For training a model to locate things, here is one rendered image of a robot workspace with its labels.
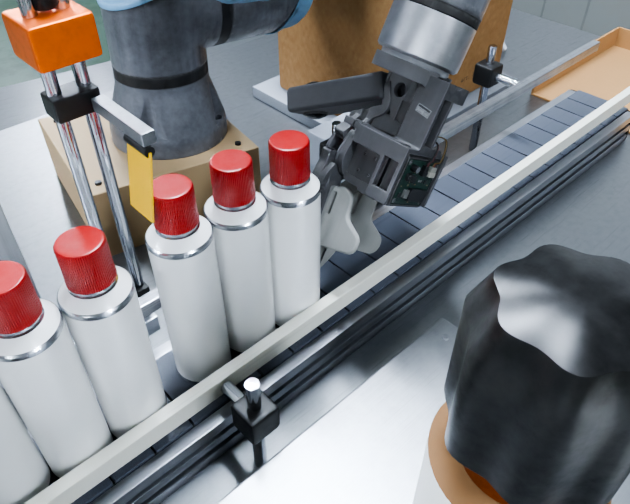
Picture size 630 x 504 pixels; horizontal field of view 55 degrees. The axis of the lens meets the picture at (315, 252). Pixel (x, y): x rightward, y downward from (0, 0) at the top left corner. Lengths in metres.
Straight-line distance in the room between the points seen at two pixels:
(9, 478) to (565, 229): 0.68
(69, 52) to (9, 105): 0.76
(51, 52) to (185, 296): 0.20
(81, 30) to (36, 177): 0.56
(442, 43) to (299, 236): 0.20
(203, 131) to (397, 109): 0.31
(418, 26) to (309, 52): 0.49
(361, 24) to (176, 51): 0.28
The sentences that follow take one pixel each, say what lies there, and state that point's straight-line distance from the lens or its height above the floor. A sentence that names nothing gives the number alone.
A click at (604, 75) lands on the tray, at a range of 1.28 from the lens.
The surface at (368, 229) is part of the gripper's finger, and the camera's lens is 0.59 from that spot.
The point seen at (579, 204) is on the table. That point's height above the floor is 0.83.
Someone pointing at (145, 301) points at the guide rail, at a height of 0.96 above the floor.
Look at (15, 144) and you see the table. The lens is 1.07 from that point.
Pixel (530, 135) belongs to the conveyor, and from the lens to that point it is 0.94.
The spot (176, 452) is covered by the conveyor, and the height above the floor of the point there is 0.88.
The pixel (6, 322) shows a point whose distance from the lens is 0.42.
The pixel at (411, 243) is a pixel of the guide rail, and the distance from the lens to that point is 0.66.
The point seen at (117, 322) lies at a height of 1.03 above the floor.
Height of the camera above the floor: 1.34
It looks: 42 degrees down
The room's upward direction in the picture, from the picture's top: straight up
